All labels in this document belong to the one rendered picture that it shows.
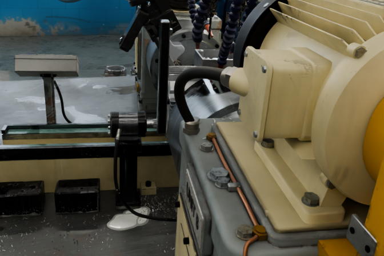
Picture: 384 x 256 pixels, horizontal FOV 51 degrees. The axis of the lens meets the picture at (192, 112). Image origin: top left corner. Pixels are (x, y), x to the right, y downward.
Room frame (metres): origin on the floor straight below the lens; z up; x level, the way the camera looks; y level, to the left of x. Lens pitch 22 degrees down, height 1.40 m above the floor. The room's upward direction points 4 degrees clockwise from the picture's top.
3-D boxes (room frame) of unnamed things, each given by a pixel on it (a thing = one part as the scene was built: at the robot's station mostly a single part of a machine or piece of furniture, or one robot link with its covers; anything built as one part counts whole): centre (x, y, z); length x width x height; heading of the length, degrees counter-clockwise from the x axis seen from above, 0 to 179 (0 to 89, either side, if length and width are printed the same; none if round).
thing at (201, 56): (1.01, -0.07, 1.11); 0.12 x 0.11 x 0.07; 102
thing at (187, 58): (1.35, 0.04, 1.04); 0.37 x 0.25 x 0.25; 12
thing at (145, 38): (1.59, 0.09, 0.99); 0.35 x 0.31 x 0.37; 12
